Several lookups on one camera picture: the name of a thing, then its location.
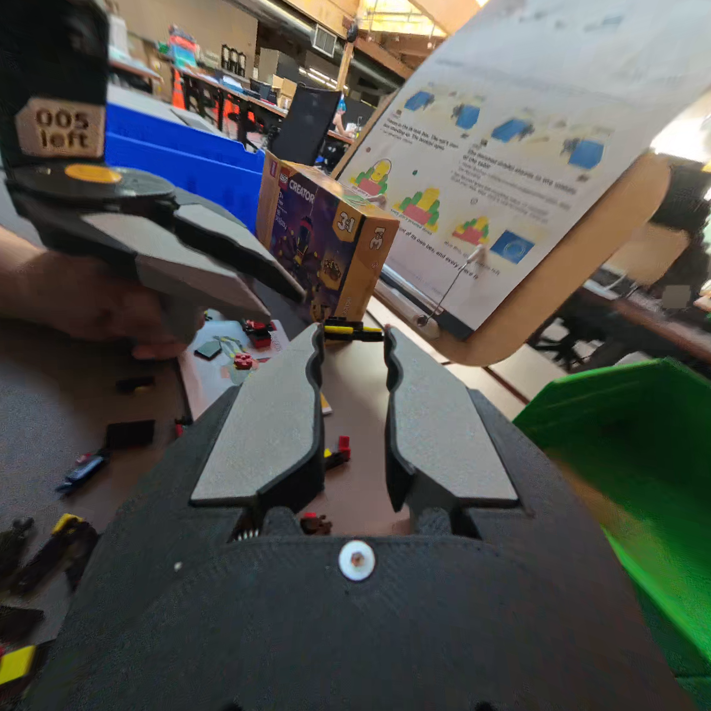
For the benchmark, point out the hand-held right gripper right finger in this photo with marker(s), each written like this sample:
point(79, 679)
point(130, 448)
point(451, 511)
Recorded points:
point(450, 439)

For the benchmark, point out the printed instruction sheet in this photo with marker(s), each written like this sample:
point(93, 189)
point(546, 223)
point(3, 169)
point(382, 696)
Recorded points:
point(533, 133)

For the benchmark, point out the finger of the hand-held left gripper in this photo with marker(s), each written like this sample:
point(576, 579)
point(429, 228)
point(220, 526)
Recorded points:
point(239, 250)
point(167, 244)

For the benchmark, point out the person's left forearm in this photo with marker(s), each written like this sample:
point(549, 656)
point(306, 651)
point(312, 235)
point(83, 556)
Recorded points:
point(22, 278)

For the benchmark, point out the black red lego leg piece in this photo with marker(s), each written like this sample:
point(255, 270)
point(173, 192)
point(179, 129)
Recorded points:
point(353, 330)

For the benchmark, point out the blue plastic bin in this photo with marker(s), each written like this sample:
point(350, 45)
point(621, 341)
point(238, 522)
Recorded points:
point(189, 167)

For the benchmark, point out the pile of lego pieces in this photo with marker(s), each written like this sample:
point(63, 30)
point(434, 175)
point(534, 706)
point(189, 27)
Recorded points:
point(131, 433)

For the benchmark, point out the open spider instruction booklet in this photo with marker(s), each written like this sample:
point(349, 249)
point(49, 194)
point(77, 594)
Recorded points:
point(211, 378)

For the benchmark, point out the green plastic bin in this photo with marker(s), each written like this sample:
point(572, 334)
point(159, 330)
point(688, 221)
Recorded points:
point(644, 478)

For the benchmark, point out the purple lego set box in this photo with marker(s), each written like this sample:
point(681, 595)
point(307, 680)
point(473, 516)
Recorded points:
point(317, 233)

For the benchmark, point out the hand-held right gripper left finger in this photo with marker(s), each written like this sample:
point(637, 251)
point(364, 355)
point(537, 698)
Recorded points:
point(261, 439)

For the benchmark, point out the person's left hand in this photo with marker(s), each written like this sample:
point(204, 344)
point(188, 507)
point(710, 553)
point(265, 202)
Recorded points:
point(100, 311)

